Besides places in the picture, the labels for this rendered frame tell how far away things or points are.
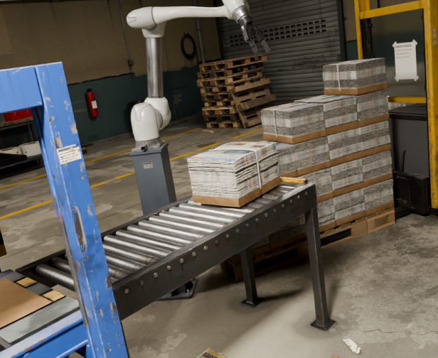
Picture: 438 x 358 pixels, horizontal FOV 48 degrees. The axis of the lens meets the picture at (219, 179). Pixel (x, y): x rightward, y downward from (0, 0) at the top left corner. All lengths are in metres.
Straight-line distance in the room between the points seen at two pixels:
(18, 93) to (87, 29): 9.13
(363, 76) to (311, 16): 7.22
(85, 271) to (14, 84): 0.52
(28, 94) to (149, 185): 1.88
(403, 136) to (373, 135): 0.63
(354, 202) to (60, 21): 7.52
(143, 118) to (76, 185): 1.71
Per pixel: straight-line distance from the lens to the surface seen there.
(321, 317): 2.80
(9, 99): 1.27
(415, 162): 4.38
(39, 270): 2.09
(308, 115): 3.42
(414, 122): 4.30
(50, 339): 1.60
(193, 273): 1.95
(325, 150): 3.55
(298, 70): 11.16
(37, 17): 9.91
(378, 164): 3.89
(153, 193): 3.09
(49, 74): 1.31
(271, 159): 2.48
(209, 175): 2.34
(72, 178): 1.34
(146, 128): 3.01
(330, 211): 3.66
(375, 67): 3.80
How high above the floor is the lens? 1.52
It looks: 15 degrees down
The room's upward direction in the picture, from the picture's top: 9 degrees counter-clockwise
